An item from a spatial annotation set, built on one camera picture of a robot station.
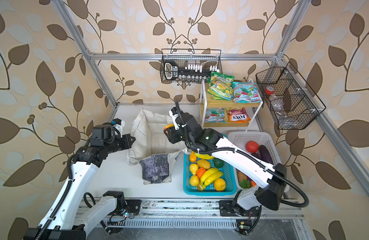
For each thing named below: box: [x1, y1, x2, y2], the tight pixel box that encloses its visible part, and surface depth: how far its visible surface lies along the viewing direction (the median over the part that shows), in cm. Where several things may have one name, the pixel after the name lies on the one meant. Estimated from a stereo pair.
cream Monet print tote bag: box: [126, 108, 190, 184], surface depth 80 cm
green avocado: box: [213, 157, 225, 168], surface depth 86 cm
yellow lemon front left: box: [189, 175, 200, 187], surface depth 81 cm
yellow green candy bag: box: [206, 71, 235, 101], surface depth 78 cm
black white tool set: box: [164, 60, 220, 83], surface depth 85 cm
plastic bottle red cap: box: [264, 86, 285, 115], surface depth 80 cm
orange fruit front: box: [214, 178, 226, 192], surface depth 79 cm
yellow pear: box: [189, 163, 199, 176], surface depth 85 cm
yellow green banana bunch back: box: [194, 152, 215, 160], surface depth 89 cm
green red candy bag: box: [204, 107, 226, 123], surface depth 91 cm
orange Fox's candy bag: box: [227, 107, 251, 123], surface depth 92 cm
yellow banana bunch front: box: [200, 168, 224, 190], surface depth 78 cm
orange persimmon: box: [196, 167, 207, 180], surface depth 82 cm
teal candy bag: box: [233, 81, 261, 103], surface depth 77 cm
